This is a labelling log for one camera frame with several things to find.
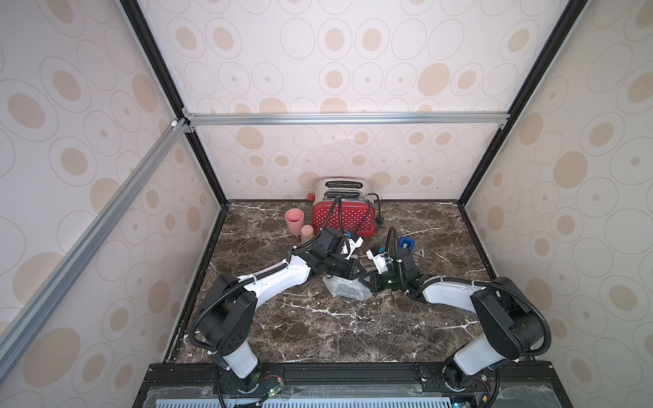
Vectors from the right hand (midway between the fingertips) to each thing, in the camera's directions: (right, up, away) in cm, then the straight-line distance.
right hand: (368, 277), depth 90 cm
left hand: (0, +4, -11) cm, 11 cm away
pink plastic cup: (-28, +21, +14) cm, 38 cm away
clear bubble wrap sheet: (-6, -3, -4) cm, 8 cm away
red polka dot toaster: (-8, +27, +5) cm, 29 cm away
